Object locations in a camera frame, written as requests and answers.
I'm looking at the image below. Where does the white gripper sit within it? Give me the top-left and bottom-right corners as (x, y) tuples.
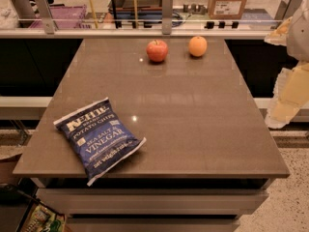
(264, 0), (309, 129)

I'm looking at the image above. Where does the orange fruit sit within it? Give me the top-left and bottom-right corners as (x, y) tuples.
(188, 36), (208, 57)

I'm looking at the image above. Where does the blue kettle chip bag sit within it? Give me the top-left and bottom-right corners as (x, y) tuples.
(53, 98), (147, 187)

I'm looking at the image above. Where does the cardboard box with label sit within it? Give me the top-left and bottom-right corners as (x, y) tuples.
(208, 0), (247, 19)

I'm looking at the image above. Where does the red apple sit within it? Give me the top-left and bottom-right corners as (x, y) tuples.
(146, 40), (168, 63)

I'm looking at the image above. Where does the yellow pole right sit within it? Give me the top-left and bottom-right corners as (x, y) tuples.
(133, 0), (138, 29)

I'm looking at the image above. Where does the yellow pole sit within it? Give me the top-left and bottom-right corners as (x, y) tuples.
(89, 0), (98, 29)
(133, 0), (138, 29)

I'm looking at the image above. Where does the yellow pole left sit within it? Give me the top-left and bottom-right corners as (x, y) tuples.
(89, 0), (98, 29)

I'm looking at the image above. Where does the purple plastic crate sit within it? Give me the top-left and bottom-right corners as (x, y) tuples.
(30, 5), (87, 29)

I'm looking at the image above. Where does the upper grey drawer front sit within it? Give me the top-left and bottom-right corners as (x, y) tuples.
(37, 188), (268, 216)

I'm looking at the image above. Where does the grey drawer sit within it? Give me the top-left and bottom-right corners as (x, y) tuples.
(37, 188), (268, 216)
(69, 218), (239, 232)

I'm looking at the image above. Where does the lower grey drawer front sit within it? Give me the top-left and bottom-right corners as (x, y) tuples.
(69, 218), (239, 232)

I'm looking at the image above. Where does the snack box on floor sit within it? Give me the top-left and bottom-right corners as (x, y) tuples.
(19, 205), (66, 232)

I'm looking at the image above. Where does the metal railing post right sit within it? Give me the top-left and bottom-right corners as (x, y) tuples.
(274, 0), (304, 27)

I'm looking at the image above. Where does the metal railing post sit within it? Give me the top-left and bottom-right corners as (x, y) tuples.
(162, 0), (173, 35)
(274, 0), (304, 27)
(35, 0), (56, 34)

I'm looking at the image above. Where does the metal railing post centre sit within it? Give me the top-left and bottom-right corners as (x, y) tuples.
(162, 0), (173, 35)

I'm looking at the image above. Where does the metal railing post left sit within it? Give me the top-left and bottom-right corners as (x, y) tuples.
(35, 0), (56, 34)

